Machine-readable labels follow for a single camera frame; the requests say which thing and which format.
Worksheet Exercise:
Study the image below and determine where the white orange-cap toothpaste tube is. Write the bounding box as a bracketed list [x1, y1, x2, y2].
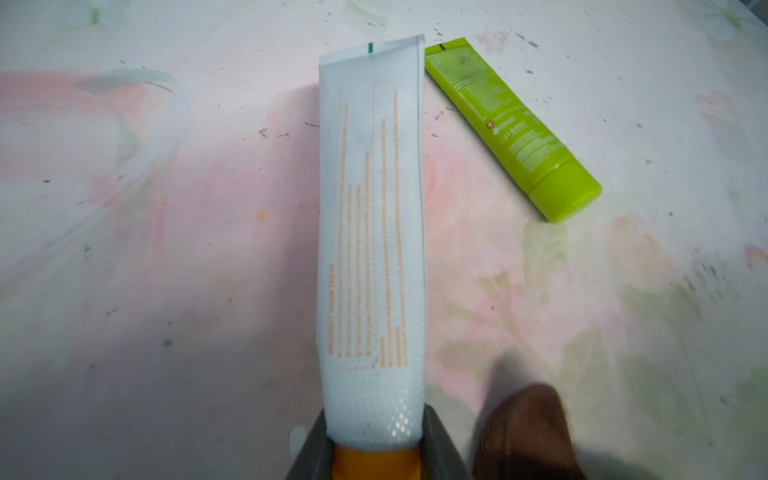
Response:
[316, 35, 426, 479]

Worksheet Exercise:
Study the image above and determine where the brown cloth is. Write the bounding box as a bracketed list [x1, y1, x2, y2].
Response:
[472, 384, 586, 479]

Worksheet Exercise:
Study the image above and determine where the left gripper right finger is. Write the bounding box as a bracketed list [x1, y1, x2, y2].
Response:
[419, 405, 471, 480]

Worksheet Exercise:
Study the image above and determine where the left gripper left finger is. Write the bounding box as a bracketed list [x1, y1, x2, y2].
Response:
[285, 410, 334, 480]

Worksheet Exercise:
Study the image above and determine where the green toothpaste tube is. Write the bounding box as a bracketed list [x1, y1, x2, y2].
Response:
[425, 38, 602, 223]

